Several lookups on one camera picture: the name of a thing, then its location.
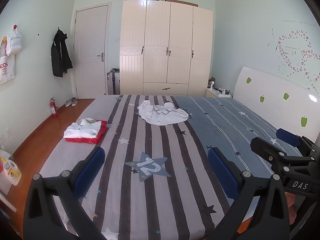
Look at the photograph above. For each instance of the red fire extinguisher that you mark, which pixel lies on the red fire extinguisher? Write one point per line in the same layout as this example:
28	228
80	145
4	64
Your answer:
53	108

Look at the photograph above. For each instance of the white wall socket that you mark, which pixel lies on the white wall socket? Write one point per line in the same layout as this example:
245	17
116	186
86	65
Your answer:
8	132
1	140

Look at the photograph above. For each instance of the white bottle yellow label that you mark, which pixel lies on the white bottle yellow label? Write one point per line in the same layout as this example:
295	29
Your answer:
11	171

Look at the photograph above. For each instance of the white nightstand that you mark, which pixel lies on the white nightstand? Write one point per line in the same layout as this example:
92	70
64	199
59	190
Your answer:
212	93

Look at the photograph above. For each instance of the brown flat box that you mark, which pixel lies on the brown flat box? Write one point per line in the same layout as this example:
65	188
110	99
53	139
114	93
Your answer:
181	2

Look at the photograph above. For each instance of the white polo shirt striped collar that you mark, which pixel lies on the white polo shirt striped collar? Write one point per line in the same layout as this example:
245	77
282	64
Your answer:
162	117

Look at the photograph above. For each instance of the white plastic bag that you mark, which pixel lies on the white plastic bag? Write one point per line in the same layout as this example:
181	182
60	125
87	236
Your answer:
14	43

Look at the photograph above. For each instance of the grey ribbed suitcase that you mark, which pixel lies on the grey ribbed suitcase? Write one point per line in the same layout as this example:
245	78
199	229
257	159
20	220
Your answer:
113	82

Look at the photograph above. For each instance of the circle pattern wall decal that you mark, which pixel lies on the circle pattern wall decal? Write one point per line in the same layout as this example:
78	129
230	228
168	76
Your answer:
297	52

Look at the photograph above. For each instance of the bed with striped star bedding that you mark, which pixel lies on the bed with striped star bedding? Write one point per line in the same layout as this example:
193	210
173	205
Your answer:
150	142

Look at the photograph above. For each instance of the small white desk fan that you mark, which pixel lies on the small white desk fan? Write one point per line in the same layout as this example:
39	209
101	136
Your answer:
212	84

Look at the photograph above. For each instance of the person's right hand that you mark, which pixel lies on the person's right hand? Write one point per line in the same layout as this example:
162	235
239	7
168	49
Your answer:
291	202

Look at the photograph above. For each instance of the black hanging jacket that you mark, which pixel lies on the black hanging jacket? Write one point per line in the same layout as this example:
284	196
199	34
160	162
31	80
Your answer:
60	55

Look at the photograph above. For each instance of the cream four-door wardrobe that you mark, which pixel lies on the cream four-door wardrobe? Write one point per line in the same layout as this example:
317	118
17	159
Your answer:
155	42

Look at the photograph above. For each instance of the folded white polo shirt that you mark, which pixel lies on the folded white polo shirt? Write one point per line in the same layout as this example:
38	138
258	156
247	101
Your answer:
80	131

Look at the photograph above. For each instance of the white headboard with green apples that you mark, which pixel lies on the white headboard with green apples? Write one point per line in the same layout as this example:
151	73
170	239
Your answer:
275	105

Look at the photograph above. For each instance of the white room door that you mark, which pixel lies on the white room door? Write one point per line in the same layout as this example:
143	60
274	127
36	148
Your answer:
90	55

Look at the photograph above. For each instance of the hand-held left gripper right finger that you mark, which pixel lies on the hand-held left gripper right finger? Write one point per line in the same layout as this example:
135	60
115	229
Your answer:
222	175

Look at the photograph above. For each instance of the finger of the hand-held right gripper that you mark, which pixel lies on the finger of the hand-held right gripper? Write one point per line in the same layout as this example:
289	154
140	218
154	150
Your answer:
287	137
265	147

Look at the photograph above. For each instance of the white tote bag red print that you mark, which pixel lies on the white tote bag red print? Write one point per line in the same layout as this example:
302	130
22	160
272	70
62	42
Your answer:
6	67

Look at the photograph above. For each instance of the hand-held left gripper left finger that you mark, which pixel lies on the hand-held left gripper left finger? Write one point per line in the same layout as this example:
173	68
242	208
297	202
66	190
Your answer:
90	170

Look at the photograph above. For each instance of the folded red cloth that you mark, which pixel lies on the folded red cloth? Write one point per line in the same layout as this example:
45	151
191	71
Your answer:
98	136

